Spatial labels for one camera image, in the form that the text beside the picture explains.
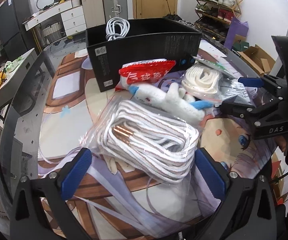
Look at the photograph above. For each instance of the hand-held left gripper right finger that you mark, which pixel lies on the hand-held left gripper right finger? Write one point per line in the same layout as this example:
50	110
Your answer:
210	173

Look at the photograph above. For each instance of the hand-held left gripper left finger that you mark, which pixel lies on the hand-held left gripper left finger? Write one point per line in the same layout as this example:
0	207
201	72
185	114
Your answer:
76	172

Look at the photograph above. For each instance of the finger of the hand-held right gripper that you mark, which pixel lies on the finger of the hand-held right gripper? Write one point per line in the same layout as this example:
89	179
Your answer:
250	81
236	108

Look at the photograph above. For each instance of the clear zip bag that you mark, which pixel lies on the clear zip bag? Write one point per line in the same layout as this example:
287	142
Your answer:
236	92

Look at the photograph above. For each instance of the bag of cream laces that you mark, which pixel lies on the bag of cream laces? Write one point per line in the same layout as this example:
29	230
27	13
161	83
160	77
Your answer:
201	80

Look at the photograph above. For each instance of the white blue plush toy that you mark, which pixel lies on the white blue plush toy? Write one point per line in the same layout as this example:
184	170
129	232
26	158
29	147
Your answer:
179	107

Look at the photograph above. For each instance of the bag of striped white laces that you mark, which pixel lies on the bag of striped white laces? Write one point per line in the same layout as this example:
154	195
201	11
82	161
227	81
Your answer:
144	140

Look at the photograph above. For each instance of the red white plastic packet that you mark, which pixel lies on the red white plastic packet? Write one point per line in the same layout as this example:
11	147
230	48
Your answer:
144	73

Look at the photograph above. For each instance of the black storage box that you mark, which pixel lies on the black storage box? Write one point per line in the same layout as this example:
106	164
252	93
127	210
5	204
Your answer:
139	52

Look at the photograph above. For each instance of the open cardboard box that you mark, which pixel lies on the open cardboard box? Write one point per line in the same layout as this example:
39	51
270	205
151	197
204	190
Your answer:
259	57

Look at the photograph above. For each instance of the dark green box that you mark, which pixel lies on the dark green box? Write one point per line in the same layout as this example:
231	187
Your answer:
240	46

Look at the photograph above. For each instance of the purple bag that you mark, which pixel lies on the purple bag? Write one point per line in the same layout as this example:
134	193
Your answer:
237	32

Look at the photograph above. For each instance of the wooden shoe rack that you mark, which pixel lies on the wooden shoe rack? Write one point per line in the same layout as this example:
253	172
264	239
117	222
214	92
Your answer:
236	7

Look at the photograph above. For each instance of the grey side table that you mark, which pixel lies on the grey side table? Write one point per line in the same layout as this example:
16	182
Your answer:
21	67

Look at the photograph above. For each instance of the pale green pouch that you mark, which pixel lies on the pale green pouch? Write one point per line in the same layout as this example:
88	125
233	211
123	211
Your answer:
13	63

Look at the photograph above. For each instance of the wicker basket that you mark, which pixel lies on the wicker basket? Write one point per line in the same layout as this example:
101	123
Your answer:
51	33

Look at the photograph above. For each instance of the silver suitcase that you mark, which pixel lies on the silver suitcase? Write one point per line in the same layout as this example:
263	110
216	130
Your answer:
115	3

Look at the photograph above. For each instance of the white drawer desk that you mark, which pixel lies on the white drawer desk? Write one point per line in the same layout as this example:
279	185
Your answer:
68	15

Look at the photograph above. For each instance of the dark grey refrigerator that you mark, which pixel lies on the dark grey refrigerator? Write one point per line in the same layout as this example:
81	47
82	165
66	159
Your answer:
11	25

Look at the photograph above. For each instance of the beige suitcase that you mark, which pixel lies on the beige suitcase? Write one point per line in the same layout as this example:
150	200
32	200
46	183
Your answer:
93	8

